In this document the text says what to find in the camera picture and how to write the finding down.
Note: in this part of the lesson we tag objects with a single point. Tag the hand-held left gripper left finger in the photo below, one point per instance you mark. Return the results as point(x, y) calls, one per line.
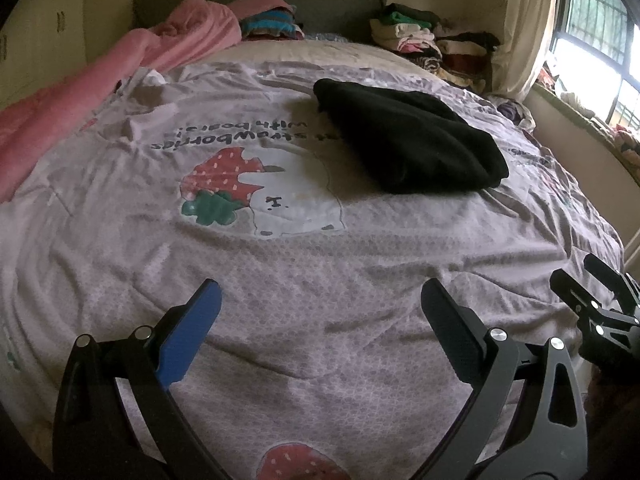
point(192, 335)

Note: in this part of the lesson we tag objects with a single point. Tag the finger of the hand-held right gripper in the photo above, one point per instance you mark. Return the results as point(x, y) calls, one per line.
point(572, 290)
point(612, 277)

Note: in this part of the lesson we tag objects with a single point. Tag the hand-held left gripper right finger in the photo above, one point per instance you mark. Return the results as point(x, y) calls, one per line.
point(450, 330)

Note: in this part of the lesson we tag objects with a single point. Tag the black sweater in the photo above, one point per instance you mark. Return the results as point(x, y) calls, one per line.
point(410, 140)

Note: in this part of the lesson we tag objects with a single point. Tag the pile of mixed folded clothes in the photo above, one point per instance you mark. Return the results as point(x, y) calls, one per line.
point(430, 45)

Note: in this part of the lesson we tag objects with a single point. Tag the stack of striped folded clothes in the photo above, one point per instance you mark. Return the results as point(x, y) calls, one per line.
point(270, 25)

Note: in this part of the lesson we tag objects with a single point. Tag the printed lilac bedsheet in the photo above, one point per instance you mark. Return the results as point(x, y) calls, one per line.
point(300, 270)

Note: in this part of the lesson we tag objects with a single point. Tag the heap of assorted small cloths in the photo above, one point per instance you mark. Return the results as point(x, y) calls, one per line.
point(575, 102)

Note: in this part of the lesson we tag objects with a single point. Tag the purple crumpled cloth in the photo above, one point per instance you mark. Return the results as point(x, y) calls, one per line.
point(515, 112)

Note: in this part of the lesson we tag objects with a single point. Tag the barred window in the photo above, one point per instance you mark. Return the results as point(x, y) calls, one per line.
point(595, 15)

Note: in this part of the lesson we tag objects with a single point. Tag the pink quilt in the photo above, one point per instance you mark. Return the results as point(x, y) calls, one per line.
point(75, 95)

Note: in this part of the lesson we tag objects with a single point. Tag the cream curtain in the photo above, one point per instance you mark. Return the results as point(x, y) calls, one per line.
point(525, 25)

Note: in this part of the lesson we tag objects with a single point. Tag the cream wardrobe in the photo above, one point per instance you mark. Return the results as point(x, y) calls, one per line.
point(40, 35)

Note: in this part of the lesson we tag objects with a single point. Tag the grey headboard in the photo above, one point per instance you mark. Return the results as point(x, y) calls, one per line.
point(330, 10)

